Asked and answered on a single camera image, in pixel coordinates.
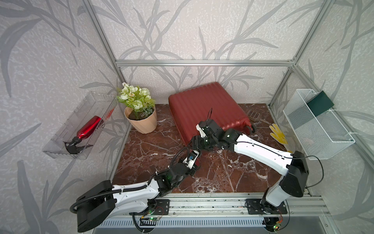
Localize yellow rubber glove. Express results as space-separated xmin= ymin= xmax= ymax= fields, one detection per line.
xmin=269 ymin=123 xmax=289 ymax=149

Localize clear plastic wall tray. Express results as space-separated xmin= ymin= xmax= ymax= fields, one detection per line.
xmin=42 ymin=92 xmax=117 ymax=160

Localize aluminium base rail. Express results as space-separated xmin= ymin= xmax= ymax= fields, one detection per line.
xmin=99 ymin=192 xmax=331 ymax=218

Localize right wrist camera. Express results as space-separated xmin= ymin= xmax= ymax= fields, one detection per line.
xmin=196 ymin=124 xmax=206 ymax=138

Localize dark green card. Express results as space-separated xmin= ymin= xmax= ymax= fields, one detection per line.
xmin=306 ymin=91 xmax=334 ymax=117

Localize potted white flower plant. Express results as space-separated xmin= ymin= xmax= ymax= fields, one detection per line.
xmin=117 ymin=82 xmax=157 ymax=134

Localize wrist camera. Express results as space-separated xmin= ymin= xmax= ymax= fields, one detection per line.
xmin=183 ymin=150 xmax=201 ymax=169
xmin=196 ymin=124 xmax=206 ymax=138

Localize red hard-shell suitcase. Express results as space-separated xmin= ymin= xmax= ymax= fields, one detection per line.
xmin=168 ymin=82 xmax=256 ymax=145

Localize white wire mesh basket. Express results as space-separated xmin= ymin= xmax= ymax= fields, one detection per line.
xmin=283 ymin=89 xmax=355 ymax=160

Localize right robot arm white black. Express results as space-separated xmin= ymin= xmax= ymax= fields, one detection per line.
xmin=191 ymin=119 xmax=309 ymax=214

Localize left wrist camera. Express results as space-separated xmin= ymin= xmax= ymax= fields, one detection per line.
xmin=183 ymin=150 xmax=201 ymax=169

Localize red bottle with black handle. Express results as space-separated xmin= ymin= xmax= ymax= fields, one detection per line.
xmin=64 ymin=116 xmax=103 ymax=155

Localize brown slotted spatula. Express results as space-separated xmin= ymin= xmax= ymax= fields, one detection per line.
xmin=247 ymin=110 xmax=272 ymax=125

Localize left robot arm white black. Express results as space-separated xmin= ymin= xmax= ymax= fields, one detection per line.
xmin=70 ymin=150 xmax=201 ymax=233

